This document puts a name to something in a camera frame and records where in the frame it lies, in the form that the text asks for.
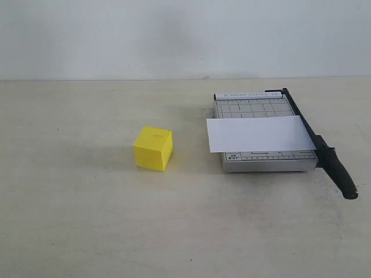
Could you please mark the yellow foam cube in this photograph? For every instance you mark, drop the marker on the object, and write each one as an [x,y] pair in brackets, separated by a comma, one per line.
[153,148]

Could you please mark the white paper sheet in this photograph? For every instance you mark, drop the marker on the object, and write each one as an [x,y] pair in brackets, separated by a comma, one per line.
[285,133]

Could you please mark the black cutter blade arm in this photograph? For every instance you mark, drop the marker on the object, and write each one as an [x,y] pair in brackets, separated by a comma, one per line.
[327,157]

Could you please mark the grey paper cutter base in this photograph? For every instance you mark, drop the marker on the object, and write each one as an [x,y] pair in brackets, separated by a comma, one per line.
[267,104]

